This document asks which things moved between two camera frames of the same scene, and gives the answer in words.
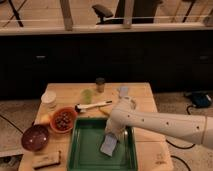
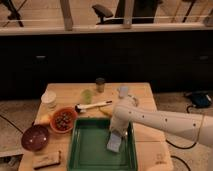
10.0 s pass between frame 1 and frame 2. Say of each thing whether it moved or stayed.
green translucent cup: stayed
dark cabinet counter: stayed
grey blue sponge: moved
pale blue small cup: stayed
